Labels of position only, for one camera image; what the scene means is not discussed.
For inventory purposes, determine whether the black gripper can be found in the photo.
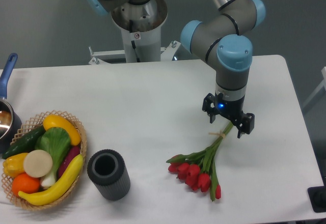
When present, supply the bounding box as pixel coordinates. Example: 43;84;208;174
202;93;255;138

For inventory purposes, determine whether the red tulip bouquet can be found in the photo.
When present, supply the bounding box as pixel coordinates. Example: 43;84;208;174
166;123;233;202

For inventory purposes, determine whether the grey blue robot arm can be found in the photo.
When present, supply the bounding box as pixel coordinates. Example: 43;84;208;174
87;0;266;135

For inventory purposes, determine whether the black device at table edge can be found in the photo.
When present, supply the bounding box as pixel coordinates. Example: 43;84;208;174
307;186;325;213

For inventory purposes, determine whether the dark grey ribbed vase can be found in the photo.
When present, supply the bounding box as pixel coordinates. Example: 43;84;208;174
87;149;131;201

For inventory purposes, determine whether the purple sweet potato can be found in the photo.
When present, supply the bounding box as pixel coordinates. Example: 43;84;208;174
58;146;80;179

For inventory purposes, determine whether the green bok choy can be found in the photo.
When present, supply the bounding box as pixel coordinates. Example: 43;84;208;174
35;127;70;189

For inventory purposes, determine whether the yellow banana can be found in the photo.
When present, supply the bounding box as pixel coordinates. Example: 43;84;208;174
18;154;84;206

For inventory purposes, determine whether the woven wicker basket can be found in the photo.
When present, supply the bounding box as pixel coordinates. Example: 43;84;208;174
1;110;87;211

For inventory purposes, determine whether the beige round disc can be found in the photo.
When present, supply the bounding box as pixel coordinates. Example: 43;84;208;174
23;150;53;178

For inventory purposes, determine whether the green cucumber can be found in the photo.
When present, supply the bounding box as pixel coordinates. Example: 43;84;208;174
2;125;45;159

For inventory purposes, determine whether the orange fruit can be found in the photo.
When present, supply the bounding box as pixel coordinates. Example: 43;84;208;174
12;173;40;197

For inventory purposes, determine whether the yellow bell pepper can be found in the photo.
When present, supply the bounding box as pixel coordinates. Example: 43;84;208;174
3;153;28;178

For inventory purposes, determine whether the white frame at right edge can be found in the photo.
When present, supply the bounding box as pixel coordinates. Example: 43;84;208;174
302;67;325;115

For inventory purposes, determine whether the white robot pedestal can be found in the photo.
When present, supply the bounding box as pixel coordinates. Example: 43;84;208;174
89;0;181;65

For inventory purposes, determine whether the blue handled saucepan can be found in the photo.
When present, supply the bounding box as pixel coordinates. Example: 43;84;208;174
1;53;22;154

